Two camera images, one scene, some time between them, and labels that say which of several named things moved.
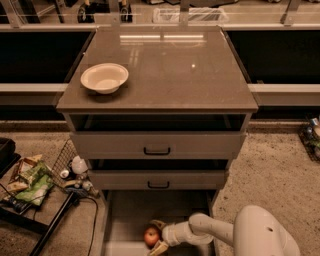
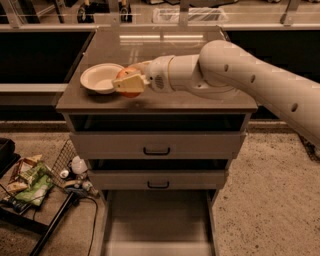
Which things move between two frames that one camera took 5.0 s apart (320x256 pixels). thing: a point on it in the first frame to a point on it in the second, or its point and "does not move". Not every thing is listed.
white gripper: [171, 234] to [159, 74]
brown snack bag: [19, 180] does not move
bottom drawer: [127, 213] does not move
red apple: [151, 236] to [126, 73]
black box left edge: [8, 157] does not move
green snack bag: [40, 181] does not move
